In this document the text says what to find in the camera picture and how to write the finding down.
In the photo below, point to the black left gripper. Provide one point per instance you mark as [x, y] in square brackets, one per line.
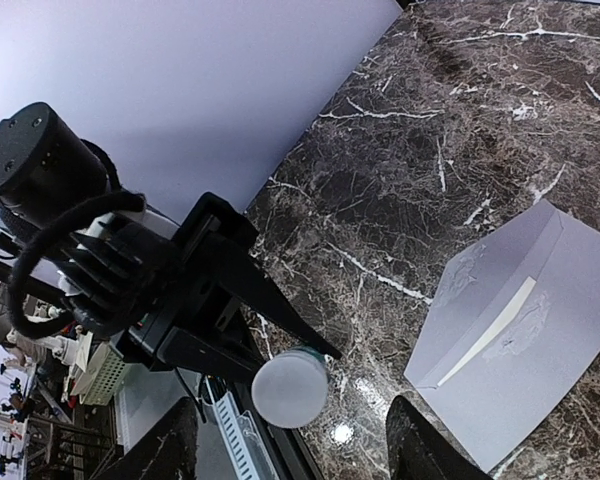
[196, 322]

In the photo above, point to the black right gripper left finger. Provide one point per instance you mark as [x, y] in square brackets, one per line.
[166, 452]

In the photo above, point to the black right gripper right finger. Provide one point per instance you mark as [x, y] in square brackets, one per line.
[417, 451]

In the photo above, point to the white green glue stick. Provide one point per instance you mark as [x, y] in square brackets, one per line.
[290, 390]

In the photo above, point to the grey paper envelope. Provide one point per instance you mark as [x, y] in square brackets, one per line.
[499, 398]

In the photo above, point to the cream lined letter paper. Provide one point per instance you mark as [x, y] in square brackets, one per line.
[501, 321]

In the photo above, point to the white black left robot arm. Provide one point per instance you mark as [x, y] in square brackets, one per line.
[46, 169]

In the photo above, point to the white perforated storage basket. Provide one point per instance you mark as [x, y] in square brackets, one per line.
[105, 374]

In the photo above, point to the white slotted cable duct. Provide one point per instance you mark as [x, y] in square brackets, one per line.
[243, 442]

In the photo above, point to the black front frame rail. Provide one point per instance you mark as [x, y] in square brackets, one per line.
[286, 448]

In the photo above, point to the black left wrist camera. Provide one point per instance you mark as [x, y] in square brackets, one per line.
[115, 265]

